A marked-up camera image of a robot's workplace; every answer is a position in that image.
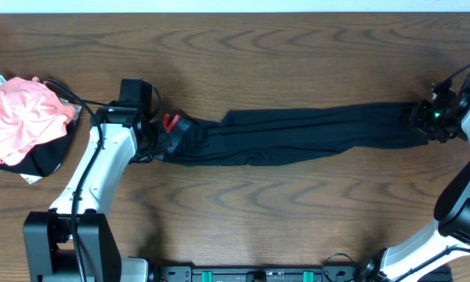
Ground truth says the black leggings red waistband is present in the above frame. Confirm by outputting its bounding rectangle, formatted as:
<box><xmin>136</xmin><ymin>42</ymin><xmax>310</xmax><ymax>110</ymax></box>
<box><xmin>156</xmin><ymin>103</ymin><xmax>428</xmax><ymax>166</ymax></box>

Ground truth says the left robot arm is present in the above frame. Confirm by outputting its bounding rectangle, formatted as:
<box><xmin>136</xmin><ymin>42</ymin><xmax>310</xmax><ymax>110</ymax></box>
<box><xmin>23</xmin><ymin>79</ymin><xmax>171</xmax><ymax>282</ymax></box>

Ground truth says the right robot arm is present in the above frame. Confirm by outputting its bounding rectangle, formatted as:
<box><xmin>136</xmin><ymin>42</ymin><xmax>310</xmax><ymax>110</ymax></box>
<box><xmin>356</xmin><ymin>74</ymin><xmax>470</xmax><ymax>282</ymax></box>

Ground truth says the black folded garment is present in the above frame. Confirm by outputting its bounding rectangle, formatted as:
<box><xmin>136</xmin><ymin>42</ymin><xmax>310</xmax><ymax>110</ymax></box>
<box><xmin>0</xmin><ymin>103</ymin><xmax>81</xmax><ymax>178</ymax></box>

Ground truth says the pink crumpled garment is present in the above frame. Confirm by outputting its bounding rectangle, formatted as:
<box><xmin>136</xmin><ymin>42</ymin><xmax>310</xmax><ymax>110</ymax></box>
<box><xmin>0</xmin><ymin>77</ymin><xmax>77</xmax><ymax>166</ymax></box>

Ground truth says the left black cable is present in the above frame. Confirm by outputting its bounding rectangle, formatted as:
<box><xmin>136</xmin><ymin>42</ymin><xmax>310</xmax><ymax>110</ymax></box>
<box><xmin>42</xmin><ymin>78</ymin><xmax>161</xmax><ymax>282</ymax></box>

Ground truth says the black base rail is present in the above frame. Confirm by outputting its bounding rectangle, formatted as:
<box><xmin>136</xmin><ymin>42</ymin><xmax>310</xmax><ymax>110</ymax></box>
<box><xmin>148</xmin><ymin>266</ymin><xmax>356</xmax><ymax>282</ymax></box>

